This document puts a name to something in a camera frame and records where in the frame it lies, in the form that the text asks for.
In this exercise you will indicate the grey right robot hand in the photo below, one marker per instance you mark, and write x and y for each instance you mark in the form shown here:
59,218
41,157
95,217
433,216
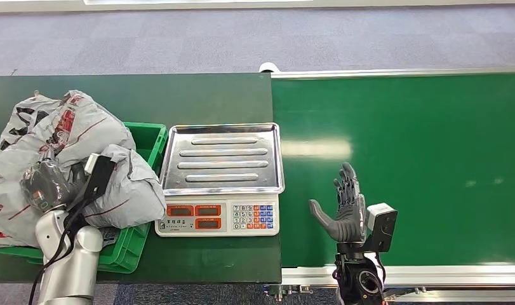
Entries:
347,223

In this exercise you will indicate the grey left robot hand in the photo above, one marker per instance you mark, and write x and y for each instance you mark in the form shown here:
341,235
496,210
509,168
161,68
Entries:
47,185

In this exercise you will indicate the grey package with red line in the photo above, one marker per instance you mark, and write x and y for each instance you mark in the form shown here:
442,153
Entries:
93,126

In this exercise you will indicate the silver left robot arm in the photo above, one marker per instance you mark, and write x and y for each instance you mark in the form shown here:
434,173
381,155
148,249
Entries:
72,269

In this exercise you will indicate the grey package with black lettering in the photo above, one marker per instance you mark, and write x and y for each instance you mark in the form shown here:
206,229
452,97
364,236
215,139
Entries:
23,120

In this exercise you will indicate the small grey crumpled package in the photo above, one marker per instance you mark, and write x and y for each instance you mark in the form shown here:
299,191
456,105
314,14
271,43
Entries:
131,193

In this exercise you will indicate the green conveyor belt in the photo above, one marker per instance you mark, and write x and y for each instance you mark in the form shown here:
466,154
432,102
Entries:
429,126

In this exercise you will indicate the green plastic crate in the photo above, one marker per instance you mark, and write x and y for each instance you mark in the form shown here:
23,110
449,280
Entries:
150,139

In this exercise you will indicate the white electronic scale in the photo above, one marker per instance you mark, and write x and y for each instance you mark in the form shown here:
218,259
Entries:
223,221

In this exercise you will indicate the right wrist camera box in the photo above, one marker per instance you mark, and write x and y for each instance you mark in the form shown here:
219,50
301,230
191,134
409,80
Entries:
381,227

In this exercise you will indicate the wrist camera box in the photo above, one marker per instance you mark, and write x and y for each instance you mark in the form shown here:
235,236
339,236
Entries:
99,177
381,227

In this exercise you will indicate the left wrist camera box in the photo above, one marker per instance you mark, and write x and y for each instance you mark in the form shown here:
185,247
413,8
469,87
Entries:
99,177

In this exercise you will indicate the silver conveyor frame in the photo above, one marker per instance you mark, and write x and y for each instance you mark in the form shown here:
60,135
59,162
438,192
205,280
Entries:
316,275

